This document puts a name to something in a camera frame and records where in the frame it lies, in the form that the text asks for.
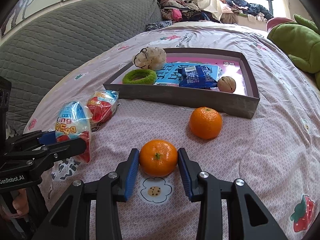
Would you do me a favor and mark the blue King Egg toy pack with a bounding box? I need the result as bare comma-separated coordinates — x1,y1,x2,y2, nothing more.
55,101,92,163

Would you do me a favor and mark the orange mandarin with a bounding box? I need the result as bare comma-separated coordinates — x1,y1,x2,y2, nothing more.
189,107,222,140
139,140,178,177

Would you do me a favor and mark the blue snack packet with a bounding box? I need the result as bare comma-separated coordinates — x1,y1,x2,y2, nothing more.
178,64,219,89

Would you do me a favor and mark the beige sheer scrunchie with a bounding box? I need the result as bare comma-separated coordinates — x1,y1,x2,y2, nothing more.
132,47,167,71

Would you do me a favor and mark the person's left hand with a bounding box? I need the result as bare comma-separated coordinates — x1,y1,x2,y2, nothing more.
1,189,29,221

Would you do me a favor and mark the pink patterned bed sheet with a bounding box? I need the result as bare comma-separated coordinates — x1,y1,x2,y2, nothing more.
24,22,319,239

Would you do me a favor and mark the red King Egg toy pack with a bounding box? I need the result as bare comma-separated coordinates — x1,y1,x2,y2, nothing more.
86,90,119,132

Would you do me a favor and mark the grey quilted headboard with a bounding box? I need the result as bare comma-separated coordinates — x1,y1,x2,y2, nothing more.
1,0,162,133

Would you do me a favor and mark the walnut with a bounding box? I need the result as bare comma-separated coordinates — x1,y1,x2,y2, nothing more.
217,76,236,93

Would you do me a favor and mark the pink and blue book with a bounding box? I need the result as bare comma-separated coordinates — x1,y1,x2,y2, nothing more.
149,54,247,95

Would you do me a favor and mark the grey shallow cardboard box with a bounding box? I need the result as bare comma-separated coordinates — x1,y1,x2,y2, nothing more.
103,48,260,119

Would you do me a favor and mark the dark patterned cloth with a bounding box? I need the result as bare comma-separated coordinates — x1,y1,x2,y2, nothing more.
145,21,173,31

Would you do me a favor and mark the green fleece blanket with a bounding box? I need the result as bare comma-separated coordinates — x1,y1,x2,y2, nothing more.
267,14,320,86

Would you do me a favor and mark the pink pillow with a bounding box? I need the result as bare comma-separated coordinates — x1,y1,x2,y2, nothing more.
266,17,294,32

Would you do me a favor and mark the clothes pile beside headboard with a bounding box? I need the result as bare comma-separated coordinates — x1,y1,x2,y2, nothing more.
157,0,221,23

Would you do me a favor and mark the clothes pile on windowsill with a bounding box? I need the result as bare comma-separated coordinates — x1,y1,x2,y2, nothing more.
220,0,274,23

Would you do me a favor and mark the green fuzzy hair ring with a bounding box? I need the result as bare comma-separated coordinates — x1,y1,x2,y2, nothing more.
122,68,158,85

